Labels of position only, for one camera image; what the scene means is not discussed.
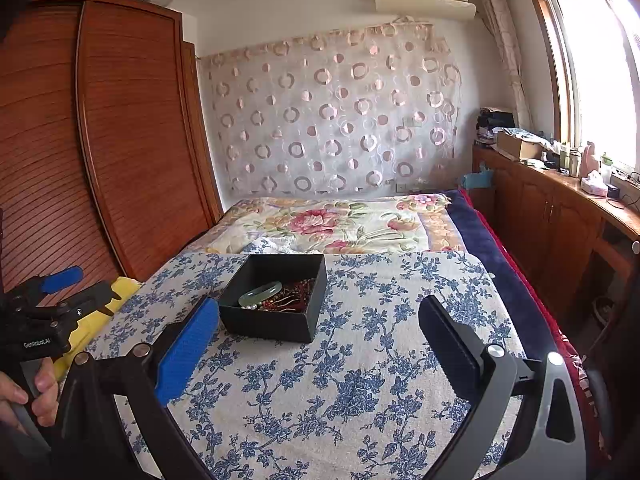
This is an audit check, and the pink tissue pack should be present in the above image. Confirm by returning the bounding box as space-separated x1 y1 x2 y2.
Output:
580 170 608 197

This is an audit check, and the cardboard box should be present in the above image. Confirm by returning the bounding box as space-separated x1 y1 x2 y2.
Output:
495 130 543 161

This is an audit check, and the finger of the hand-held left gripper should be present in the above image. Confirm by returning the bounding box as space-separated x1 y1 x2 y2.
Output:
10 266 85 306
15 281 117 321

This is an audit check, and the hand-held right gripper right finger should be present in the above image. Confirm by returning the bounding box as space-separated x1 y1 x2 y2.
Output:
418 294 583 480

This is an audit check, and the wooden side cabinet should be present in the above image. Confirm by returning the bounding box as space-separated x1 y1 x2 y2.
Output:
471 144 640 311

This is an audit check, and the pale green jade bangle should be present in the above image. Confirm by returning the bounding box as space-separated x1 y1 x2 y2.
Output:
238 282 285 309

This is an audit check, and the circle patterned wall curtain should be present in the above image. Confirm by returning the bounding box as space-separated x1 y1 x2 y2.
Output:
196 20 463 198

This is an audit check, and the dark clutter pile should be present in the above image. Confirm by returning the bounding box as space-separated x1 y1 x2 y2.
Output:
476 106 518 143

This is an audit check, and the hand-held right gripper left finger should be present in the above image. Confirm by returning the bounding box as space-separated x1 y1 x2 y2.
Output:
52 296 221 480

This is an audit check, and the red beaded string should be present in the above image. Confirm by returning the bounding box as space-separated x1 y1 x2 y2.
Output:
262 277 318 314

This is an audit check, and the blue plastic bag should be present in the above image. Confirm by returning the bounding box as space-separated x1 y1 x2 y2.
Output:
460 162 496 191

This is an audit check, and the person's left hand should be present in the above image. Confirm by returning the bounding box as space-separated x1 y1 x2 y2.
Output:
0 360 60 431

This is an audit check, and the pink figurine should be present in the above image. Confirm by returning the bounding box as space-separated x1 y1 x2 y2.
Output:
579 141 601 178

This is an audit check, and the pink floral quilt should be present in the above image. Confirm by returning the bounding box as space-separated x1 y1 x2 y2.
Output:
187 192 468 256

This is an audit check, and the wooden wardrobe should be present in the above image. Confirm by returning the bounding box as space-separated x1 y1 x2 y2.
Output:
0 0 223 306

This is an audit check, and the wooden framed window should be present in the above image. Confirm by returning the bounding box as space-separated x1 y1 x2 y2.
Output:
517 0 640 176

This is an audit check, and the navy blanket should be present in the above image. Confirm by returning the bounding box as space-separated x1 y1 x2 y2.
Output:
442 187 526 321

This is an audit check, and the black jewelry box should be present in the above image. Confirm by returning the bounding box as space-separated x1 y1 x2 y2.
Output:
218 253 328 344

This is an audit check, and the cream window curtain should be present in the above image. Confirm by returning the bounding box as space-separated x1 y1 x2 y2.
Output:
474 0 532 131

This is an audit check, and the air conditioner unit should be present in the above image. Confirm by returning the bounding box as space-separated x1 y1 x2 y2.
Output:
375 0 477 22

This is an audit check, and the red blanket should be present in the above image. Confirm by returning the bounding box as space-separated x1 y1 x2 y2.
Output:
457 187 606 461

